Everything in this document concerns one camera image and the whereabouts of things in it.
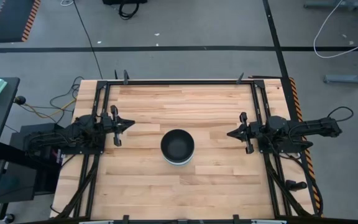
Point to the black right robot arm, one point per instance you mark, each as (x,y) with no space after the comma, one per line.
(306,127)

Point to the black equipment cart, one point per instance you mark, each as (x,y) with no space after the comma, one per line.
(26,174)

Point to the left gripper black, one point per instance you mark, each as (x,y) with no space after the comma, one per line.
(112,124)

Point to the pale mint green bowl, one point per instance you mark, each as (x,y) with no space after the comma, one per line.
(179,164)

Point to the black aluminium table frame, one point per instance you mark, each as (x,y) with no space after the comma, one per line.
(182,82)

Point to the dark grey bowl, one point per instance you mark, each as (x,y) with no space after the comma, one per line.
(177,144)

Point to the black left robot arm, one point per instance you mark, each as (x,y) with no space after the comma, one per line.
(73,130)

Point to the black box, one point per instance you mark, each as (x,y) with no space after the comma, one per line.
(124,2)

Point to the grey table leg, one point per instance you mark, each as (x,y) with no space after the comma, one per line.
(356,3)
(346,78)

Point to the hazard striped mat under table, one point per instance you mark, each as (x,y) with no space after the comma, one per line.
(293,93)

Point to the black mat with hazard stripes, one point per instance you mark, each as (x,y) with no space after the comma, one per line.
(11,18)

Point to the thin black rod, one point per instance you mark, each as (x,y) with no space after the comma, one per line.
(264,76)

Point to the white ribbed bowl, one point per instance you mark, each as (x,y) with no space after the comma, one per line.
(179,161)

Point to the black round knob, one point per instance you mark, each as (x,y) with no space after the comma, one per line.
(20,100)

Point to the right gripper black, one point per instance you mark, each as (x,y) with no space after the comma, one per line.
(251,132)

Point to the caster wheel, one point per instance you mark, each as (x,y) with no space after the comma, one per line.
(9,218)

